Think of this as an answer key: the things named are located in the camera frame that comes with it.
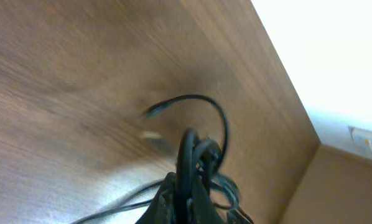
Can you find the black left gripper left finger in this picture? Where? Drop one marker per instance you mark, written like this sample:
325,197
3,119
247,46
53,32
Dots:
161,209

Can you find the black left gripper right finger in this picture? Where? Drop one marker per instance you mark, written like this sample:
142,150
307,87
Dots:
202,207

